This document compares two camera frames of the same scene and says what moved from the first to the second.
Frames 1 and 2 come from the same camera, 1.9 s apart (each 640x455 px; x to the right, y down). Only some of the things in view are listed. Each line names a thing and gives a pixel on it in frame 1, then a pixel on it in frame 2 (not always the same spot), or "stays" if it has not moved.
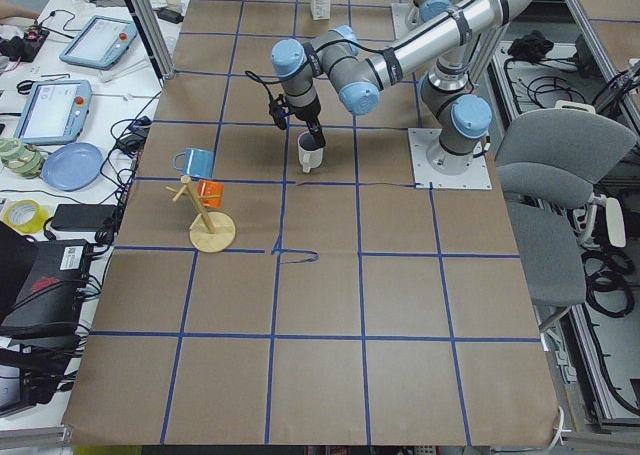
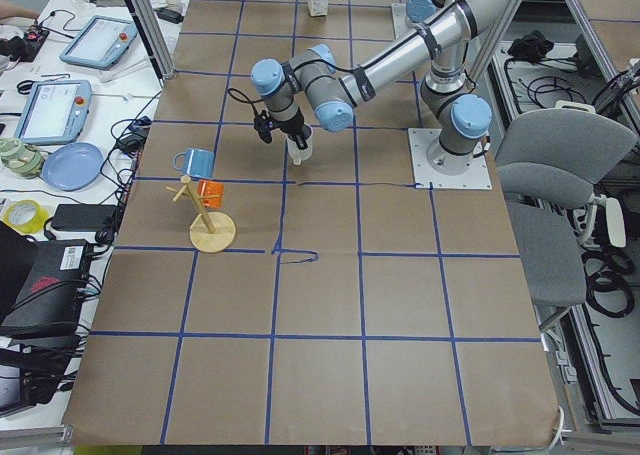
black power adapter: [81, 217] stays
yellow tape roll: [25, 216] stays
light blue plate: [73, 167] stays
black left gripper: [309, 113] → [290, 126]
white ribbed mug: [309, 153] → [295, 153]
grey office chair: [546, 163] stays
